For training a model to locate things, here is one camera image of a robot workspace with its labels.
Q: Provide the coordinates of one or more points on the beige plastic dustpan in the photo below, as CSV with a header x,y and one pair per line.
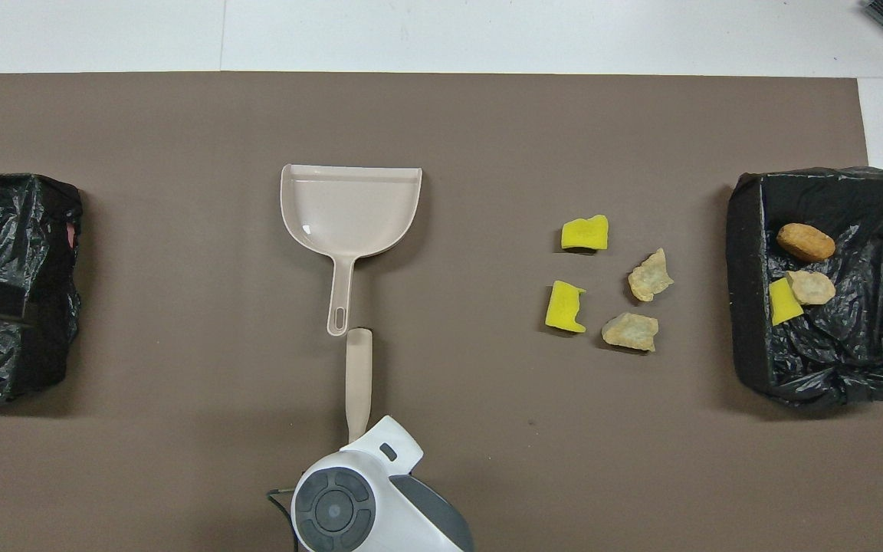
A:
x,y
349,207

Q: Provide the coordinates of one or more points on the beige brush black bristles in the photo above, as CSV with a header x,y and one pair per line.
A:
x,y
359,376

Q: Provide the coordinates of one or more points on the yellow sponge piece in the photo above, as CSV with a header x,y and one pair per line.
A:
x,y
782,304
564,307
584,233

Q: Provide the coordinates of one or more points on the beige foam chunk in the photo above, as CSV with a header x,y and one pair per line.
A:
x,y
630,331
813,287
648,276

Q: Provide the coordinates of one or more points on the brown potato-shaped lump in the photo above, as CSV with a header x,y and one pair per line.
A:
x,y
805,242

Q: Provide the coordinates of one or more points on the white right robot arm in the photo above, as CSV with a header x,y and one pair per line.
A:
x,y
365,506

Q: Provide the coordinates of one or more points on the brown table mat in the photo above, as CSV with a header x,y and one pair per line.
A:
x,y
564,460

